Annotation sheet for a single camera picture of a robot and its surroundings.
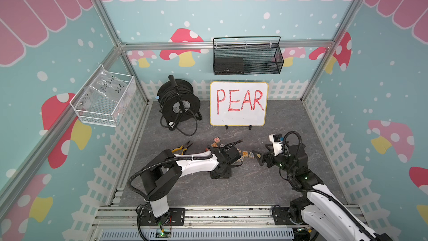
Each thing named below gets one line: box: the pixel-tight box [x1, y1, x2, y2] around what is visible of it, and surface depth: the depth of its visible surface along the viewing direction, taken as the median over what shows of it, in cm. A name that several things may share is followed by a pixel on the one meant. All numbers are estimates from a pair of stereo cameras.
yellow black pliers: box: [171, 140, 193, 156], surface depth 98 cm
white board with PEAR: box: [209, 81, 269, 127], surface depth 102 cm
